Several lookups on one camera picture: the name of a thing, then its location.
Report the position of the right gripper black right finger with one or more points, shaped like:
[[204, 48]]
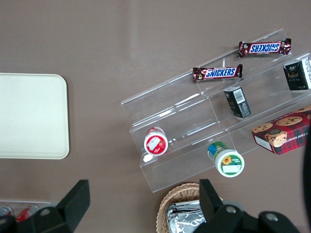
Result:
[[211, 206]]

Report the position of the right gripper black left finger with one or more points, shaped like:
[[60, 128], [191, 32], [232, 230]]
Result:
[[73, 204]]

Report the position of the light wicker basket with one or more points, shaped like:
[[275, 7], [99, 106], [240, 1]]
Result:
[[175, 194]]

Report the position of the beige plastic serving tray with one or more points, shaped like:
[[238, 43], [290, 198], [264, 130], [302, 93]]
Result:
[[31, 116]]

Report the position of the silver foil wrapped pack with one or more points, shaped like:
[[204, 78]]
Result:
[[187, 224], [181, 206]]

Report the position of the clear acrylic bottle rack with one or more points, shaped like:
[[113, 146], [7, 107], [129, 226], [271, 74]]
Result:
[[29, 202]]

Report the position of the green lid sunflower cup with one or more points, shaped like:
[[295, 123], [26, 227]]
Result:
[[228, 163]]

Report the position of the red lid yogurt cup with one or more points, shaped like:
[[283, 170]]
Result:
[[156, 144]]

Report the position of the red tartan cookie box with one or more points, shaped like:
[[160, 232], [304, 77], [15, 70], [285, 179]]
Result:
[[284, 136]]

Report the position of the small black carton box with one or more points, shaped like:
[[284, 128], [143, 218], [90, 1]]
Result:
[[238, 102], [296, 75]]

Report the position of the clear acrylic stepped shelf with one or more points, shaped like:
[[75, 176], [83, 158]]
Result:
[[170, 104]]

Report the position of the Snickers chocolate bar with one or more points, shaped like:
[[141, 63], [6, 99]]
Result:
[[219, 72], [264, 47]]

